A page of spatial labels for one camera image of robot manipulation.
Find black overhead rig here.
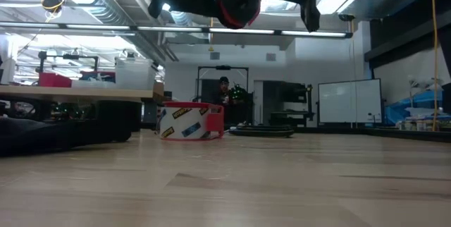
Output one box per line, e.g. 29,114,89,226
37,50,100,75

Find wood-top grey workbench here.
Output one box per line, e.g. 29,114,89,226
0,85,166,129

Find cardboard box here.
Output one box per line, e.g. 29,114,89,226
153,80,166,97

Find yellow extension cable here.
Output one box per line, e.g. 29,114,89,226
429,0,440,132

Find black gantry stand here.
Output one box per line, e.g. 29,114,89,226
196,65,249,104

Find black work glove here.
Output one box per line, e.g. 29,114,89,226
0,116,133,158

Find person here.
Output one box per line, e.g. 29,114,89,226
211,76,247,129

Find clear plastic storage bin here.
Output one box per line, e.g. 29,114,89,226
115,57,158,90

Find whiteboard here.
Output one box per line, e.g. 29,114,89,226
318,78,383,125

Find red packing tape dispenser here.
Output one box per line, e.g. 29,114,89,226
157,101,226,141

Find red plastic bin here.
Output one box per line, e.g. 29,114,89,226
38,72,73,88

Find black equipment desk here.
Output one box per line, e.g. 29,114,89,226
253,80,316,128

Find silver ventilation duct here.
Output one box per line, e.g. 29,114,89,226
45,0,179,64

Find long ceiling light bar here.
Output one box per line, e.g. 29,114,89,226
0,21,353,39

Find hanging yellow cable reel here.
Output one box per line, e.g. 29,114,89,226
40,0,65,13

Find blue tarp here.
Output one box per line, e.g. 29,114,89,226
383,89,444,125

